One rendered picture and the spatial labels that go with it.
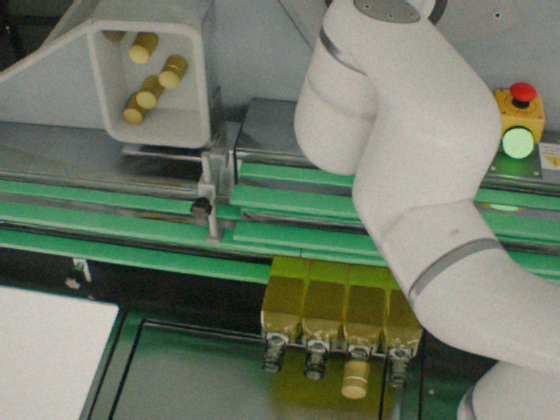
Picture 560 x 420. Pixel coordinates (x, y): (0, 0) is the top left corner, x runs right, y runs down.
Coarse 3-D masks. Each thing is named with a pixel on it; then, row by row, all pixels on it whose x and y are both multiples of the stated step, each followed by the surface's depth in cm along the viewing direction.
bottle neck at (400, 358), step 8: (392, 352) 98; (400, 352) 97; (408, 352) 98; (392, 360) 97; (400, 360) 96; (408, 360) 97; (392, 368) 96; (400, 368) 95; (408, 368) 96; (392, 376) 95; (400, 376) 94; (408, 376) 96; (392, 384) 96; (400, 384) 96
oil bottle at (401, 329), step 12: (396, 288) 103; (396, 300) 102; (384, 312) 102; (396, 312) 100; (408, 312) 100; (384, 324) 99; (396, 324) 99; (408, 324) 99; (420, 324) 99; (384, 336) 99; (396, 336) 98; (408, 336) 98; (420, 336) 98; (384, 348) 100; (396, 348) 98; (408, 348) 98
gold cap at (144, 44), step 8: (144, 32) 105; (152, 32) 106; (136, 40) 104; (144, 40) 104; (152, 40) 105; (136, 48) 103; (144, 48) 103; (152, 48) 105; (136, 56) 104; (144, 56) 104
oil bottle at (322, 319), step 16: (320, 272) 106; (336, 272) 106; (320, 288) 104; (336, 288) 104; (304, 304) 103; (320, 304) 102; (336, 304) 102; (304, 320) 101; (320, 320) 100; (336, 320) 100; (304, 336) 100; (320, 336) 99; (336, 336) 100
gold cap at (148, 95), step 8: (144, 80) 112; (152, 80) 111; (144, 88) 110; (152, 88) 110; (160, 88) 112; (136, 96) 110; (144, 96) 110; (152, 96) 110; (144, 104) 111; (152, 104) 111
